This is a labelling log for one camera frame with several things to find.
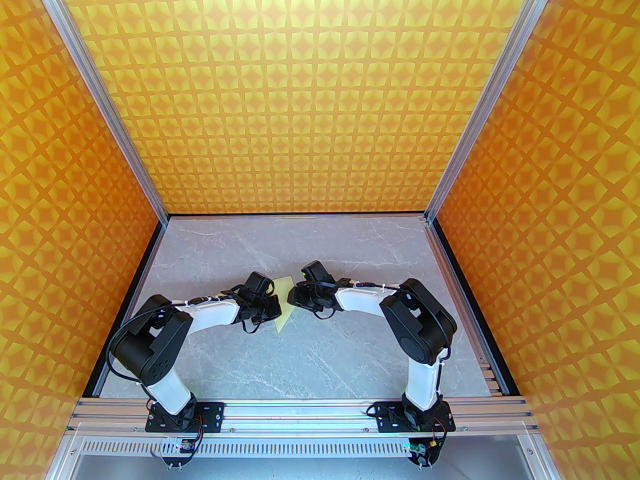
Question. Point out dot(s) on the aluminium table side rail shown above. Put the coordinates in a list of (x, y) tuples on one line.
[(496, 387)]

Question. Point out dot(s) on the black table border strip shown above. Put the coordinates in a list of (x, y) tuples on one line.
[(457, 268)]

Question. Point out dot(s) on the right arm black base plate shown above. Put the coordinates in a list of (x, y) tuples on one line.
[(387, 418)]

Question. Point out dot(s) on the small circuit board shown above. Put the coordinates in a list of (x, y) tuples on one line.
[(181, 447), (420, 450)]

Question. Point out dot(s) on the pale yellow paper sheet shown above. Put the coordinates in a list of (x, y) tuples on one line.
[(283, 288)]

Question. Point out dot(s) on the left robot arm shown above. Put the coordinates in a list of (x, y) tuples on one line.
[(210, 314)]

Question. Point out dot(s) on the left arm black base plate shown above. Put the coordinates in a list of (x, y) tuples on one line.
[(212, 413)]

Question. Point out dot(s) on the aluminium frame post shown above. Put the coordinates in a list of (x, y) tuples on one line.
[(492, 93), (100, 93)]

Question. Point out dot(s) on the aluminium mounting rail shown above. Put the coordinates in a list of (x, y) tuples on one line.
[(300, 413)]

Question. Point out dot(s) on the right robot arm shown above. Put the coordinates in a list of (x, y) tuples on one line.
[(360, 300)]

